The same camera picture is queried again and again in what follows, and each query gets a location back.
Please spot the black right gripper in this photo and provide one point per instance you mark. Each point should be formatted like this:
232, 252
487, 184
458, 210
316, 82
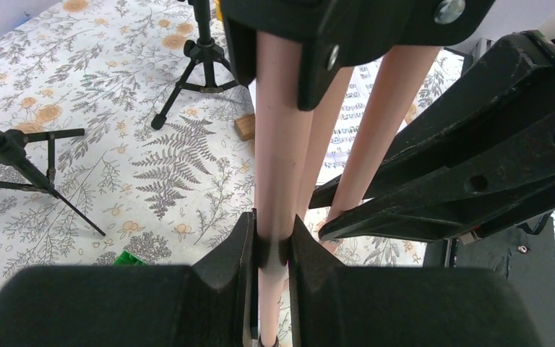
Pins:
478, 160

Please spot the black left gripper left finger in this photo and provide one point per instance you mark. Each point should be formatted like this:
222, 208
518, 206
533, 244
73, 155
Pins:
204, 304

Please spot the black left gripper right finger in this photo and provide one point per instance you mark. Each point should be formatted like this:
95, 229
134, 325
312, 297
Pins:
337, 305

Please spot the pink music stand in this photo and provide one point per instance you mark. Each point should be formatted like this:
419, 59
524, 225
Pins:
301, 56

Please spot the sheet music page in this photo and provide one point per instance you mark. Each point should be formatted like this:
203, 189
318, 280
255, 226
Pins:
446, 69

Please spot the green toy brick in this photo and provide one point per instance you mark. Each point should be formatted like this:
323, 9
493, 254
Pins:
127, 258

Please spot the small wooden block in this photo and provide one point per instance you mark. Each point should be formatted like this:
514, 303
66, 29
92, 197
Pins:
245, 127

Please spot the small black tripod stand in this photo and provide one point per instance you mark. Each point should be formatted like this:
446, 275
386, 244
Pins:
13, 154

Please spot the black microphone tripod stand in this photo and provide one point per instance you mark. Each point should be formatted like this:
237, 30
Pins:
204, 52

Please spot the floral patterned table mat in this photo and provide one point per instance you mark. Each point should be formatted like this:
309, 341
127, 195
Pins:
167, 196

